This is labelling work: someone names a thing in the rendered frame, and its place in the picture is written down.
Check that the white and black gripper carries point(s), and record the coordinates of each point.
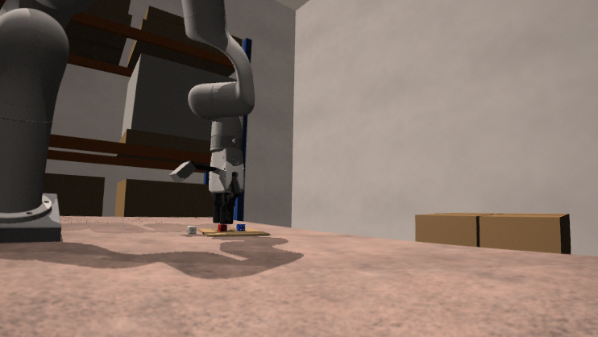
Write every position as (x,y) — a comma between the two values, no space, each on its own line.
(226,175)

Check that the tan flat mat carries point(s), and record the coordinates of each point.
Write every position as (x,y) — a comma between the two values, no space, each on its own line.
(231,232)

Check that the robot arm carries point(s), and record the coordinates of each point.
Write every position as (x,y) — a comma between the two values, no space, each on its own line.
(34,51)

